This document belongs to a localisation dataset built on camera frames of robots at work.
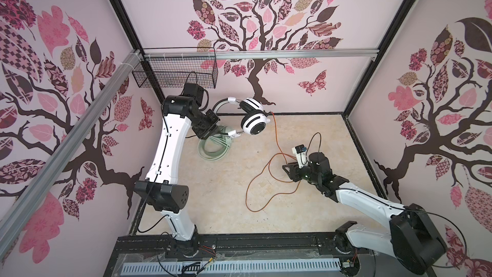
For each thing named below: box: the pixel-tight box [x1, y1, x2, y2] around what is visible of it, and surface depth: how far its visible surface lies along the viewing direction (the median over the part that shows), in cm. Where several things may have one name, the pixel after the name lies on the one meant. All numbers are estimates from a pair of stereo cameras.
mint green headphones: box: [212, 125, 232, 147], surface depth 102 cm
